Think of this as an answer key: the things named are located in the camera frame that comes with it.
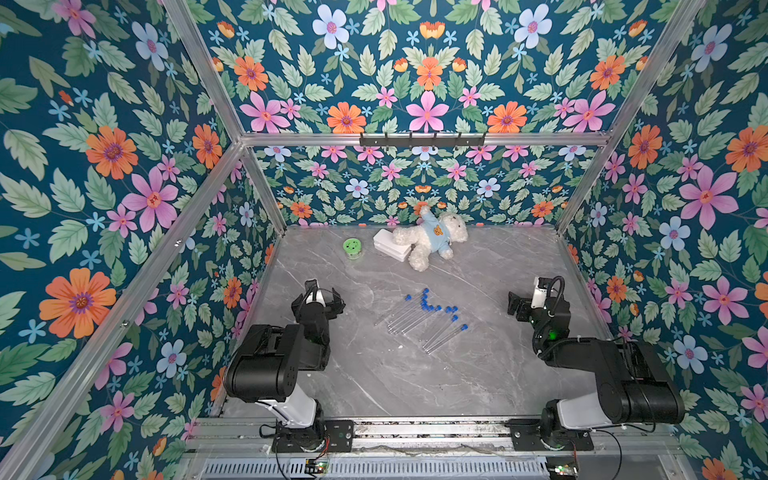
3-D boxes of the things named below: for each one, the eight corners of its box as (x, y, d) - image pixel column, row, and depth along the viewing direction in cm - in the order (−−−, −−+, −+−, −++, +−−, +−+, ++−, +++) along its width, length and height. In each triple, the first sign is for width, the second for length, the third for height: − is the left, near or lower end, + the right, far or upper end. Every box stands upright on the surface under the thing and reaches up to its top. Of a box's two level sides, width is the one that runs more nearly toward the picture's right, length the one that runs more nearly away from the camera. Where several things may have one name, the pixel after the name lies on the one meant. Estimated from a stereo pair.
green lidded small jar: (342, 255, 113) (339, 247, 109) (351, 244, 117) (349, 235, 113) (356, 261, 111) (354, 252, 108) (364, 249, 115) (363, 241, 111)
